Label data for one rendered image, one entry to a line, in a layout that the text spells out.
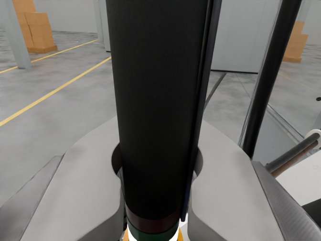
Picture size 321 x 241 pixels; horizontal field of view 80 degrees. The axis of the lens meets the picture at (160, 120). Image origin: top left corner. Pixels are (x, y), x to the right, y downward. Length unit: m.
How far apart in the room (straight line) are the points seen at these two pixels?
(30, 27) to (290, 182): 8.28
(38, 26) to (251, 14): 6.51
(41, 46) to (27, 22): 0.76
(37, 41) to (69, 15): 6.18
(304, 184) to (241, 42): 5.30
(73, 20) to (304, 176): 13.98
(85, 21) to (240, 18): 10.07
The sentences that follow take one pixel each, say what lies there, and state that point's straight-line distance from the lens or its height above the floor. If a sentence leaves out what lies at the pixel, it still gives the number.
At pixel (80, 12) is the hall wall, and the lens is 13.86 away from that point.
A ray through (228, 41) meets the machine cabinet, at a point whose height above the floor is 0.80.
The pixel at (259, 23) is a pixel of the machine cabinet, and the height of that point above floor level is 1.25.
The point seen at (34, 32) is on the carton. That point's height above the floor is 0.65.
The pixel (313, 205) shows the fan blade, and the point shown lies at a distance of 0.30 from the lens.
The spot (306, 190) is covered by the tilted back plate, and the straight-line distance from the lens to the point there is 0.53.
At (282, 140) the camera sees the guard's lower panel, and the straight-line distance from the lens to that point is 1.31.
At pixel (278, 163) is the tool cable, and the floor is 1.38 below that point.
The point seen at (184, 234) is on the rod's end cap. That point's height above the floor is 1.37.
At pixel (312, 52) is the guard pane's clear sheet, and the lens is 1.21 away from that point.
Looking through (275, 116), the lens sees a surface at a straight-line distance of 1.35.
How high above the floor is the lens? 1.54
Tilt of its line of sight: 31 degrees down
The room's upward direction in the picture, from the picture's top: 2 degrees clockwise
